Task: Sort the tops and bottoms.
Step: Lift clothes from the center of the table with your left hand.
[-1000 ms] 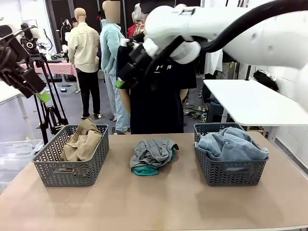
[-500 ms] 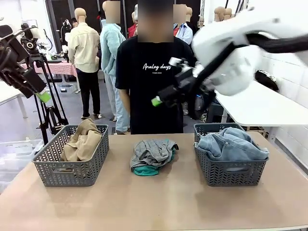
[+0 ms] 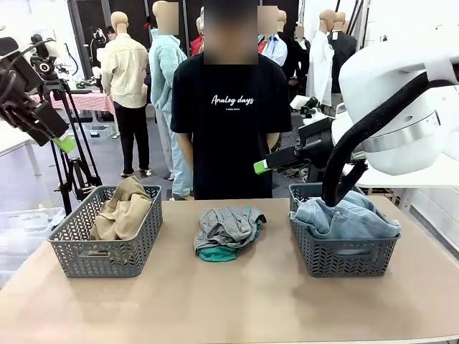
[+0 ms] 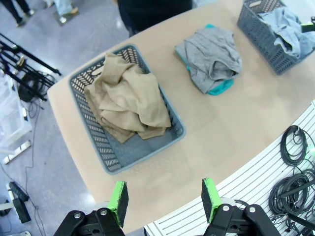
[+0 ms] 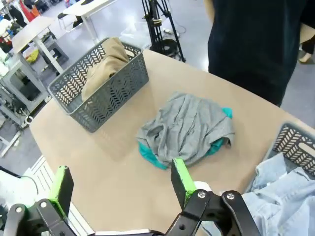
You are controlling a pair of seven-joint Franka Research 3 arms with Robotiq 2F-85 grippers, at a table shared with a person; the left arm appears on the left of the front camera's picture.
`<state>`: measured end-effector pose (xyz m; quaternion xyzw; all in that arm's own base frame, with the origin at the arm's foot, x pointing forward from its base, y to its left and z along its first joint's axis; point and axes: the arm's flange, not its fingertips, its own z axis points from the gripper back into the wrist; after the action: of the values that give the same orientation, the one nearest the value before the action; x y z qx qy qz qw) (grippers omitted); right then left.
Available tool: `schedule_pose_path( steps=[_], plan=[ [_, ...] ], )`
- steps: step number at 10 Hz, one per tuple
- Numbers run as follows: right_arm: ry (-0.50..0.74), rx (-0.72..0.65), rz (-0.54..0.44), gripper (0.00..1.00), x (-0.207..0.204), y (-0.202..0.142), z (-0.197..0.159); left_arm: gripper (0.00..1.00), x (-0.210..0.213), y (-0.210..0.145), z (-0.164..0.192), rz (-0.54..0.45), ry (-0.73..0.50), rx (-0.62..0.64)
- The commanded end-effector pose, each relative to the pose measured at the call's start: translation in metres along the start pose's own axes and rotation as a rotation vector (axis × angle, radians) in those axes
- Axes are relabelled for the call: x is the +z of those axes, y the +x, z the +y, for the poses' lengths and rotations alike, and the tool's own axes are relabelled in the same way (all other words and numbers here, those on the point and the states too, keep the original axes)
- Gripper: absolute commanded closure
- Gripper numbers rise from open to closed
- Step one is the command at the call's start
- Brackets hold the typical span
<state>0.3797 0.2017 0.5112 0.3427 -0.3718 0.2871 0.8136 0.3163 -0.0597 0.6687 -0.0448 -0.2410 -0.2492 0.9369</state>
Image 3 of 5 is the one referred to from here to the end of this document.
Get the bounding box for person's right forearm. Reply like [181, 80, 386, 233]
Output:
[176, 130, 195, 170]

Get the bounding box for mannequin in red top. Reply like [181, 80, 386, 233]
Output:
[189, 17, 205, 59]

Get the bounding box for mannequin in white shirt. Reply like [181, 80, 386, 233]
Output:
[304, 9, 336, 109]

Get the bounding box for mannequin in blue shirt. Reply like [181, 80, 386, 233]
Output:
[257, 6, 288, 67]

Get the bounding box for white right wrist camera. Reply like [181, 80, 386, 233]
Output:
[289, 95, 322, 117]

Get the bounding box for table with pink checkered cloth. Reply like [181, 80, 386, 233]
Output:
[30, 90, 116, 116]

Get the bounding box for grey plastic patterned basket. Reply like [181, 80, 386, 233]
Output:
[288, 182, 402, 279]
[47, 184, 164, 279]

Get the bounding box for black right arm cable sleeve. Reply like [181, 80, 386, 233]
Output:
[321, 70, 459, 209]

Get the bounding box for grey garment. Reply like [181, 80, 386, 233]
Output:
[193, 206, 268, 256]

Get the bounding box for light blue denim jeans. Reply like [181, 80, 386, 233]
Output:
[289, 189, 402, 241]

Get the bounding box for clear plastic storage bin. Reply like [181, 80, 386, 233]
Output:
[0, 206, 66, 287]

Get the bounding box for beige shirt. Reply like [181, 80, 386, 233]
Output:
[89, 175, 154, 242]

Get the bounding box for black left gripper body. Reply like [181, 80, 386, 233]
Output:
[0, 49, 45, 109]

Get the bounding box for mannequin in light blue fleece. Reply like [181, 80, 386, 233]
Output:
[148, 1, 195, 201]

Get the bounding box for black camera tripod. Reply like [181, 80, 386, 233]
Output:
[29, 34, 103, 216]

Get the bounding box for mannequin in cream shirt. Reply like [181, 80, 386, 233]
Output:
[100, 11, 151, 179]

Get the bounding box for mannequin in black jacket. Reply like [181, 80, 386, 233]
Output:
[278, 10, 311, 102]

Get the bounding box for teal green shorts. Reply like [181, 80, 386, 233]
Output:
[197, 205, 263, 263]

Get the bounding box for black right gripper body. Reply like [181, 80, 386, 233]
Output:
[297, 118, 337, 170]

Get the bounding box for person in black t-shirt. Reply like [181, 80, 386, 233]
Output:
[170, 0, 293, 201]

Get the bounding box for small white table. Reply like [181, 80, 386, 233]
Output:
[0, 120, 42, 177]

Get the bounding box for mannequin in black shirt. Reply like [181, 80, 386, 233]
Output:
[327, 12, 360, 105]

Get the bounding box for large white table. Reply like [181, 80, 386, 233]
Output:
[353, 150, 459, 190]

